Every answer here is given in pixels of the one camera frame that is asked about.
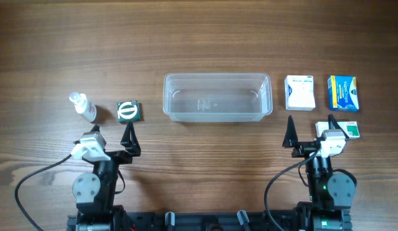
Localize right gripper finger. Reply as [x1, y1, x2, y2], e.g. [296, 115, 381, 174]
[282, 115, 299, 148]
[328, 114, 349, 140]

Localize white green medicine box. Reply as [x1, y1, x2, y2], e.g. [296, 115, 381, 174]
[315, 121, 360, 139]

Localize white spray bottle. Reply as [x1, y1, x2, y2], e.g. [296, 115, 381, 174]
[69, 92, 97, 123]

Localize blue VapoDrops box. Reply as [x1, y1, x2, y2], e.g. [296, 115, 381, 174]
[327, 75, 359, 112]

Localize green square box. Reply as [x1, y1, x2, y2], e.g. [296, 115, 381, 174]
[117, 100, 141, 124]

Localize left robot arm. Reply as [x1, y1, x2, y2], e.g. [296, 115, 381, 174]
[67, 121, 141, 231]

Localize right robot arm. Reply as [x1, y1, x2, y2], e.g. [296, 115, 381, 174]
[282, 114, 357, 230]

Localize clear plastic container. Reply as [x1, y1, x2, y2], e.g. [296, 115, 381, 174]
[163, 73, 273, 123]

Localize right black cable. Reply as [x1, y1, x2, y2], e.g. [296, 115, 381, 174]
[263, 146, 322, 231]

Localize black cable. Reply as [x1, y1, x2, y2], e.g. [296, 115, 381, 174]
[14, 153, 73, 231]
[263, 146, 322, 231]

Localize left black cable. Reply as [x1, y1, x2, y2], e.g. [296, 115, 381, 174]
[14, 153, 73, 231]

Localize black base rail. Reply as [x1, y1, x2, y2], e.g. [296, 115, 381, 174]
[66, 210, 352, 231]

